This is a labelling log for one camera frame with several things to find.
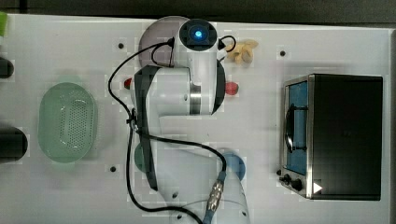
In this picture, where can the grey round plate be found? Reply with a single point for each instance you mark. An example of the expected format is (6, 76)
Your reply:
(160, 31)

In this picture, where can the green perforated colander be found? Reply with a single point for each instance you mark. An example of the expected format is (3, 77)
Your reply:
(67, 122)

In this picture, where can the small black bowl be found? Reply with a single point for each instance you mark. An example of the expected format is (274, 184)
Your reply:
(6, 68)

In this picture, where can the silver toaster oven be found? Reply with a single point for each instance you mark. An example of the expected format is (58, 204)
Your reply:
(332, 137)

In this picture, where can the beige toy garlic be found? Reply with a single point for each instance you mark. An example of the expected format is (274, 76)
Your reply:
(242, 52)

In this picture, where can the green mug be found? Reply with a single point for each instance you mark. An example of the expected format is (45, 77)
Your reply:
(139, 160)

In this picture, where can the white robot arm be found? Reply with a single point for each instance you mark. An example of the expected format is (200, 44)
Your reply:
(198, 183)

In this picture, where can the green slotted spatula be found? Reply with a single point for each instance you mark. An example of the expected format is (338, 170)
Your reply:
(3, 23)

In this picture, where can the blue cup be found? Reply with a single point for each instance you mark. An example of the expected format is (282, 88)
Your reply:
(236, 164)

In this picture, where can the red toy strawberry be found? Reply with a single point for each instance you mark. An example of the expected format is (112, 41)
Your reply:
(231, 88)

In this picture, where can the black pot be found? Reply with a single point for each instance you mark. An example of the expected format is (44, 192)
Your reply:
(13, 144)

